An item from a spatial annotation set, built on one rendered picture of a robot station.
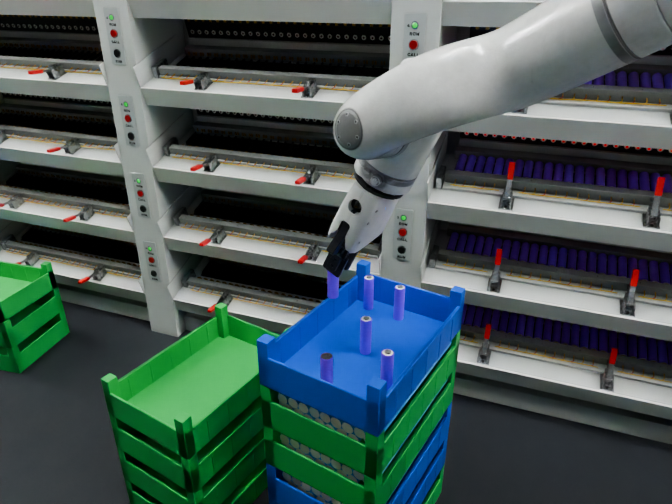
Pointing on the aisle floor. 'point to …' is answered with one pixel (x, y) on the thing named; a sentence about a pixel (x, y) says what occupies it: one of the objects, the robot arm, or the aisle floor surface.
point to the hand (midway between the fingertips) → (340, 258)
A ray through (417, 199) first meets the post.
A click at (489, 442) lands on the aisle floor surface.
